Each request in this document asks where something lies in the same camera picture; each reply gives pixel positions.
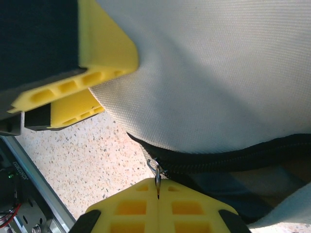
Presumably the beige canvas backpack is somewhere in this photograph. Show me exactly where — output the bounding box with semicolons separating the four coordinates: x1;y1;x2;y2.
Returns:
87;0;311;233

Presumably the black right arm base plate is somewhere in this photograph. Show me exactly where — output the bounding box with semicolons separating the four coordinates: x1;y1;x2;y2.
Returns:
0;191;54;233

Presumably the aluminium frame rail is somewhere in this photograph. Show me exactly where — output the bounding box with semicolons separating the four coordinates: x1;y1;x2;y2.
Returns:
0;135;78;233

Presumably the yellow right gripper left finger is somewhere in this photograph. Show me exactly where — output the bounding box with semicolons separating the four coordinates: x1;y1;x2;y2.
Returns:
72;178;159;233

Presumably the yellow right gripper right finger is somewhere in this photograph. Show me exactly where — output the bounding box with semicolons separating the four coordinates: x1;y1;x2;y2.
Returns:
157;180;251;233

